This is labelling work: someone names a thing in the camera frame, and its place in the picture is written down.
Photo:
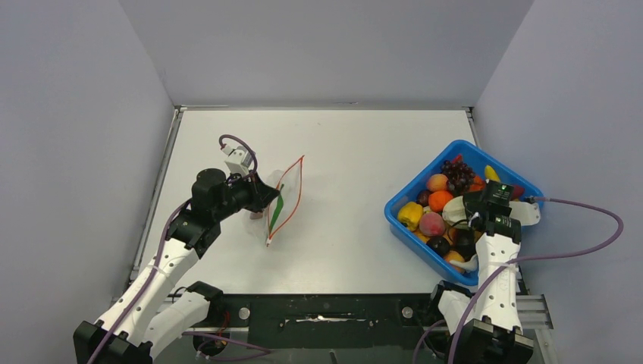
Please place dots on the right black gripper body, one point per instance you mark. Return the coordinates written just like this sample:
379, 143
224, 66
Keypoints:
473, 202

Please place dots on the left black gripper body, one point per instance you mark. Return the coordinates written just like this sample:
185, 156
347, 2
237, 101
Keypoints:
243, 194

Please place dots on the green chili pepper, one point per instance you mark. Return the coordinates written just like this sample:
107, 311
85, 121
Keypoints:
275, 212

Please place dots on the clear zip bag orange zipper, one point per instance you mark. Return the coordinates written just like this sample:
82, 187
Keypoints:
288, 182

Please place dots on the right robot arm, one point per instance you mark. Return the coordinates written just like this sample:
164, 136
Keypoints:
484, 326

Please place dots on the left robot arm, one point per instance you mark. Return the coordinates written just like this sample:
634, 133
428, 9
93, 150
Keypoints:
135, 329

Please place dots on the purple sweet potato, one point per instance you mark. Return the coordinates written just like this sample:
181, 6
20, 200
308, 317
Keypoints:
518, 192

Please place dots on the yellow banana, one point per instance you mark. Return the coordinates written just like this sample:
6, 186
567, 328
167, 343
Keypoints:
491, 174

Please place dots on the white garlic bulb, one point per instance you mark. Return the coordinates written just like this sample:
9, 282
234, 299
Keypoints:
454, 213

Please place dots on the purple grapes bunch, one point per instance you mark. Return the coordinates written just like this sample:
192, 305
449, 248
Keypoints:
460, 176

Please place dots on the orange tangerine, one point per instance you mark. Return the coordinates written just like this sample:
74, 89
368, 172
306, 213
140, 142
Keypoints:
438, 200

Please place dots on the peach apricot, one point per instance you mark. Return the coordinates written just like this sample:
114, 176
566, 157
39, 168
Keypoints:
437, 182

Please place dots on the pink peach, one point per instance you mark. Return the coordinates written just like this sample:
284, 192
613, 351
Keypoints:
432, 224

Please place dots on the dark plum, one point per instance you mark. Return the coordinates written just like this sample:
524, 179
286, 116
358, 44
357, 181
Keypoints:
440, 245

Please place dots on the yellow bell pepper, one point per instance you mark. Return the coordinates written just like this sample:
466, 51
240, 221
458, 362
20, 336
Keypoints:
410, 214

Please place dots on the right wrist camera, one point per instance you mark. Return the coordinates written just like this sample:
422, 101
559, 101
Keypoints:
526, 213

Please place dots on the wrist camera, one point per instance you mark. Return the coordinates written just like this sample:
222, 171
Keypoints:
526, 213
238, 160

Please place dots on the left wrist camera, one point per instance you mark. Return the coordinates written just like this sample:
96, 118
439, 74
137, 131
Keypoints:
238, 160

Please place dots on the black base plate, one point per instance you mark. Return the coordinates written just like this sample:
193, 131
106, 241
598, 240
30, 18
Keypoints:
325, 321

